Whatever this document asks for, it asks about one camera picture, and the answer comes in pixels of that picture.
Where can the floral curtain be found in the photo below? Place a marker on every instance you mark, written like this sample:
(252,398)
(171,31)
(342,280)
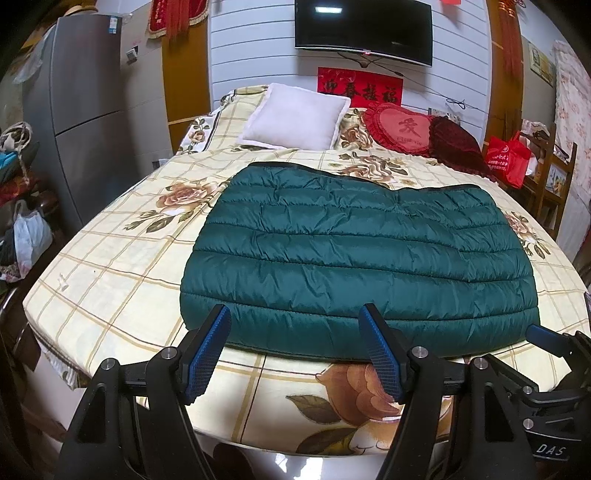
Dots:
(572,138)

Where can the red heart-shaped pillow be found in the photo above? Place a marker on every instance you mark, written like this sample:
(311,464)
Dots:
(401,129)

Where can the white pillow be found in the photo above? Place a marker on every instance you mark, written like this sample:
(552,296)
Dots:
(295,117)

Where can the green down jacket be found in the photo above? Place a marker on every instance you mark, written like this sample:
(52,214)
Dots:
(360,258)

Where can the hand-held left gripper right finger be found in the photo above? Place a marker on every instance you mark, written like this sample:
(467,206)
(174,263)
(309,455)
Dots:
(383,355)

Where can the dark red velvet cushion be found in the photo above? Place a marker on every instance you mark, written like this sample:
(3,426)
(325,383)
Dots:
(457,145)

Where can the bed with floral sheet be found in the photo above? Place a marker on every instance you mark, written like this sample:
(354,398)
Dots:
(120,258)

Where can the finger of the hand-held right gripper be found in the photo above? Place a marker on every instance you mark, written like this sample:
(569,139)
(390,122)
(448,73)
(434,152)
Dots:
(542,333)

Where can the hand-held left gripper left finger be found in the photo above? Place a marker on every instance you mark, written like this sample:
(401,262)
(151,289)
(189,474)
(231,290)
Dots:
(207,355)

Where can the black wall television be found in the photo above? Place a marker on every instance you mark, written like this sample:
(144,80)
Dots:
(364,27)

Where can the red fringed wall hanging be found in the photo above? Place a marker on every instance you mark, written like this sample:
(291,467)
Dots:
(178,18)

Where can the red wall banner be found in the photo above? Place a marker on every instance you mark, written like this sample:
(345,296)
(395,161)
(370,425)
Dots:
(360,87)

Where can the red plastic bag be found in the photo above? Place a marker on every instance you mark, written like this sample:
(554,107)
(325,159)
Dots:
(505,161)

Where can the wooden chair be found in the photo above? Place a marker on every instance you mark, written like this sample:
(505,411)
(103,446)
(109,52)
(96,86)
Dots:
(551,184)

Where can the brown wooden wall pillar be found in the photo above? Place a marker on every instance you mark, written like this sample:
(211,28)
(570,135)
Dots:
(184,92)
(501,101)

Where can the pile of clothes and bags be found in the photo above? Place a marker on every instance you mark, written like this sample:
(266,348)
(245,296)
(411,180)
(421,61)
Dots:
(16,166)

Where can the white plastic bag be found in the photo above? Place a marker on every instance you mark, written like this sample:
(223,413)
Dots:
(32,235)

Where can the wall switch box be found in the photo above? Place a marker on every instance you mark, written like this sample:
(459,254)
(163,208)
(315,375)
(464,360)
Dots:
(132,54)

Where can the framed wall picture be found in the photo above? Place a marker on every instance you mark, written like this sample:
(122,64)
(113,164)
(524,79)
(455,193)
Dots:
(541,62)

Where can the grey refrigerator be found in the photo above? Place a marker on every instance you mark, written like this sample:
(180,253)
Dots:
(87,106)

